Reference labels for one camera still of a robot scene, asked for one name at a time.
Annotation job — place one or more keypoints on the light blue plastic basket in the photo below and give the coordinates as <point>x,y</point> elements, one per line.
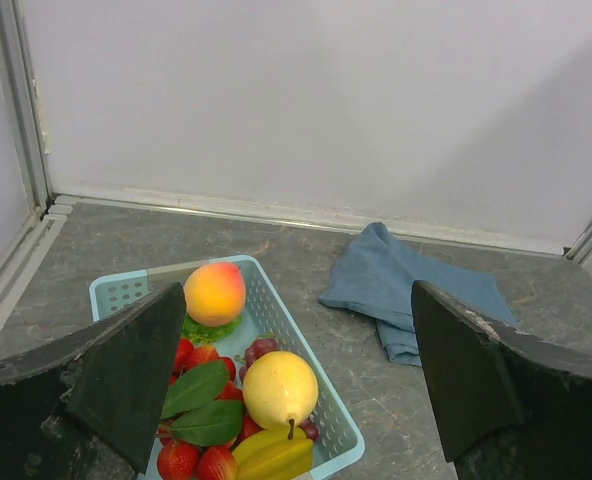
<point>340,443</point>

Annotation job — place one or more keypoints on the aluminium frame post left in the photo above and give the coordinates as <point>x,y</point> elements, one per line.
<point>19,87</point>

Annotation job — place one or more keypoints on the green toy leaves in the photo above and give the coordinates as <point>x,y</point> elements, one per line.
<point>198,415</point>

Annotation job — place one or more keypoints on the yellow toy pear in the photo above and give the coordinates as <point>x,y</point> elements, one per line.
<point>280,390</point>

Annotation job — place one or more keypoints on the red toy strawberry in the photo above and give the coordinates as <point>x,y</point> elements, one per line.
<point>177,460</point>
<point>217,463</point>
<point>200,355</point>

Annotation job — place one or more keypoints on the green toy grapes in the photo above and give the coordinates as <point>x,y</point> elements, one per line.
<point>199,334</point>

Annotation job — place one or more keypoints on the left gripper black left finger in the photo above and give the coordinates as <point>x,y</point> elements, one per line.
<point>87,405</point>

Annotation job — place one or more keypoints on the blue folded cloth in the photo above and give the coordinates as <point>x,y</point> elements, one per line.
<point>375,275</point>

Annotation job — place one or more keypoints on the orange-red toy peach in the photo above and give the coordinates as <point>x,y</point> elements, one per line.
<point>215,294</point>

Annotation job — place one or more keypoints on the yellow toy starfruit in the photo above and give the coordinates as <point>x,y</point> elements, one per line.
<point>270,454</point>

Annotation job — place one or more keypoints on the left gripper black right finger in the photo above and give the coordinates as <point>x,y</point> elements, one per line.
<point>507,404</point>

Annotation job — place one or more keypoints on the purple toy grapes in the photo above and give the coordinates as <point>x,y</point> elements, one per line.
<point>260,347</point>

